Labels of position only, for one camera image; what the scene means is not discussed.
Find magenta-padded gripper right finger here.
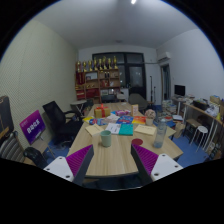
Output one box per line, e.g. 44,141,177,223
130,143,184,186

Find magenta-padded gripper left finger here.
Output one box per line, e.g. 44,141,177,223
43,144,95,186

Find clear plastic water bottle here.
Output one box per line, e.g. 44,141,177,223
153,117,168,149

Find black office chair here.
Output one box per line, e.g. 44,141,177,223
42,100,84,146
23,146,50,169

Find flat round red coaster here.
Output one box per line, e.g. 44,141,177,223
131,138,144,146

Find large pale yellow envelope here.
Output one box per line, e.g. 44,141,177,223
133,124,157,136

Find purple sign board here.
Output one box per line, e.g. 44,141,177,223
19,109,47,146

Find white round stool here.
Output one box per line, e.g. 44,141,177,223
189,125,209,147

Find dark wooden stool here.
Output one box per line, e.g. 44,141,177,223
184,118,202,138

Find grey striped chair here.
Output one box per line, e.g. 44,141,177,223
0,131,26,164

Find small pale yellow envelope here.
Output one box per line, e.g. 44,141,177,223
84,123,105,137

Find orange red book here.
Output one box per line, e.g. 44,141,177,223
131,115,147,126

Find pink flowers in white pot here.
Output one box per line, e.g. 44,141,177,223
144,108,157,127

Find teal book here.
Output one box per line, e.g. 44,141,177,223
118,123,134,137

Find pale green ribbed cup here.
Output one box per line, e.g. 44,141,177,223
100,129,113,148

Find pile of books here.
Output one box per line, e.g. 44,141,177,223
161,99,178,116

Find blue printed book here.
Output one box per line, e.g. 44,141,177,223
116,115,134,125

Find upright orange white card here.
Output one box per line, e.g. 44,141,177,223
130,104,140,117

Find white booklet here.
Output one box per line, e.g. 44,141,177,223
105,122,122,135

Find wooden side desk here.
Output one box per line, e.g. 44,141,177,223
182,99,224,154

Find small round white table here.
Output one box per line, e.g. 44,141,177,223
69,99,88,116

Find pink packet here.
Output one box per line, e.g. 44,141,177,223
114,109,131,117

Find yellow gift box red ribbon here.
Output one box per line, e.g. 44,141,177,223
93,103,111,119

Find grey armchair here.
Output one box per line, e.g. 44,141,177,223
128,93,150,113

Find black framed board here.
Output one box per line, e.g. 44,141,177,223
0,95,15,139

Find black computer monitor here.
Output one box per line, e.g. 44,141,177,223
174,84,186,98

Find black tripod stand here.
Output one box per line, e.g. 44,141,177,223
148,75,156,102

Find wooden shelf unit with trophies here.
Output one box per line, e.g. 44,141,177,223
74,55,122,103

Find dark glass double door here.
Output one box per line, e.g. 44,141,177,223
92,51,147,100

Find white wall air conditioner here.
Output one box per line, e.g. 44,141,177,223
157,51,172,63

